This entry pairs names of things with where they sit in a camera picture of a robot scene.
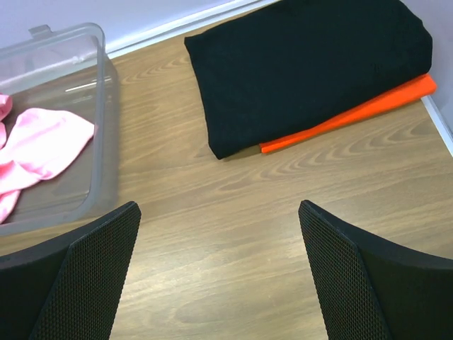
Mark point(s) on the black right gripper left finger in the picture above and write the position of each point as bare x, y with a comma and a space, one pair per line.
69, 286

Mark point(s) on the folded black t shirt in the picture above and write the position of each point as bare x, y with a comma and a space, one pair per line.
293, 65

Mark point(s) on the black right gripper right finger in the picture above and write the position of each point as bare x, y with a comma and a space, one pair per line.
371, 288

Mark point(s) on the folded orange t shirt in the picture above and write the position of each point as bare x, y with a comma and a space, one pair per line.
401, 95

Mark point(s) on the pink t shirt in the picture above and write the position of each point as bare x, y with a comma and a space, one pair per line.
40, 146

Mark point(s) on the clear plastic bin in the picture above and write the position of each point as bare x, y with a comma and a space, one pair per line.
66, 74

